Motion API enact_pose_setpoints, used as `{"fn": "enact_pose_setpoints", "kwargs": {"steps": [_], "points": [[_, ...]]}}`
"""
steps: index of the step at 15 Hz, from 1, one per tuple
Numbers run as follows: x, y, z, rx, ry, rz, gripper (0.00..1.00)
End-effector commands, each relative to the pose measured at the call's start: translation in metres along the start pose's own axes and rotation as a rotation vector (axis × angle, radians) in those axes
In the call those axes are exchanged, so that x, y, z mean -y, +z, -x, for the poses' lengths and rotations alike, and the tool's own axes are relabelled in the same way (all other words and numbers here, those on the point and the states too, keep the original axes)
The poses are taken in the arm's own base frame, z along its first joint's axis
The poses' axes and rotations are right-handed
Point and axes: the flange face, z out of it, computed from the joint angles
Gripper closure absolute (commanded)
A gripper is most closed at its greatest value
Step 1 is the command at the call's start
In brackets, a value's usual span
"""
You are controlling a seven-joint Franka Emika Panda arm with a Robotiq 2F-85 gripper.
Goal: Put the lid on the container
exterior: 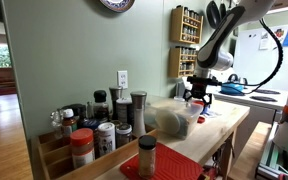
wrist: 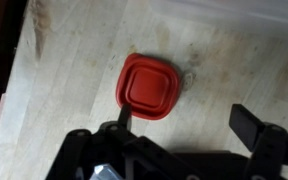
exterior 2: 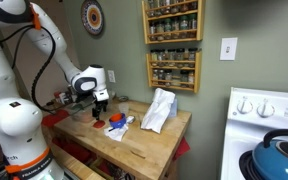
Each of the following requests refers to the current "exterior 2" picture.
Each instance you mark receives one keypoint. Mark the white electric stove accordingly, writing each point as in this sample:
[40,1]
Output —
[250,133]

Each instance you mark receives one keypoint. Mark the wooden butcher block table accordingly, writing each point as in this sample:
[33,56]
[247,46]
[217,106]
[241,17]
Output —
[144,146]

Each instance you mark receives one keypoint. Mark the white wall power outlet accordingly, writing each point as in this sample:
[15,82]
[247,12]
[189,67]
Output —
[111,76]

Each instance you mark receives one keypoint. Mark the blue bowl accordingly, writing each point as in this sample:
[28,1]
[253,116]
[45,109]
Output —
[118,124]

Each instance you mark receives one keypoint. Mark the pale blue box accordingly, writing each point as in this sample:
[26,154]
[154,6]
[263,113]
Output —
[173,108]

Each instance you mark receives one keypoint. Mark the black stove burner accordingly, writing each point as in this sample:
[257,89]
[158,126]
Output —
[245,166]

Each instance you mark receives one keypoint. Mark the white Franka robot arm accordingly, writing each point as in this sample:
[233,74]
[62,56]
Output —
[4,116]

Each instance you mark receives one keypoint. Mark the red silicone mat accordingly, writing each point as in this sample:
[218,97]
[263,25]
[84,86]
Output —
[55,118]

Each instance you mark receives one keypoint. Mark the orange bowl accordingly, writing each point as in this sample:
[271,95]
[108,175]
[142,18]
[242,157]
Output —
[117,117]

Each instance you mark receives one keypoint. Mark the white crumpled cloth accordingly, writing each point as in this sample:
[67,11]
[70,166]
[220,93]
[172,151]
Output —
[157,113]

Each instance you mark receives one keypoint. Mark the wooden wall spice rack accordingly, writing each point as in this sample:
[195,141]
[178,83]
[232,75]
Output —
[174,87]
[172,40]

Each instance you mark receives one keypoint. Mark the white stove knob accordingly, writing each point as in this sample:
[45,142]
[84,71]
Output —
[265,108]
[244,106]

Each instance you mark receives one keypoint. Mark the red square plastic lid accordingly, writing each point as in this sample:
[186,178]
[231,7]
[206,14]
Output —
[99,124]

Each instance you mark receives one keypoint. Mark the small clear plastic container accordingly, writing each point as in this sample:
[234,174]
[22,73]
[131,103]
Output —
[124,109]

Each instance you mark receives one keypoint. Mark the small round metal lid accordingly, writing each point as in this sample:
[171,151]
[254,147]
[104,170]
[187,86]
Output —
[123,98]

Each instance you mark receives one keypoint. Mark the white wall light switch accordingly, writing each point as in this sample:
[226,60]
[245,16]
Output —
[228,49]

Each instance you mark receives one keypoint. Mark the patterned decorative wall plate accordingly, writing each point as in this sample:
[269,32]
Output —
[92,16]

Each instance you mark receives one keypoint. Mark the spice jar red lid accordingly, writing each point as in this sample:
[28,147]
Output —
[57,97]

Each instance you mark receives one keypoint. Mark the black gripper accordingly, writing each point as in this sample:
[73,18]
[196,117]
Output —
[100,106]

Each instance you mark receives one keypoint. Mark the white spice shaker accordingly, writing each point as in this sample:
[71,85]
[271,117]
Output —
[64,98]

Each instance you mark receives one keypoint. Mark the red hanging cloth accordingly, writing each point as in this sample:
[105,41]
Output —
[182,148]

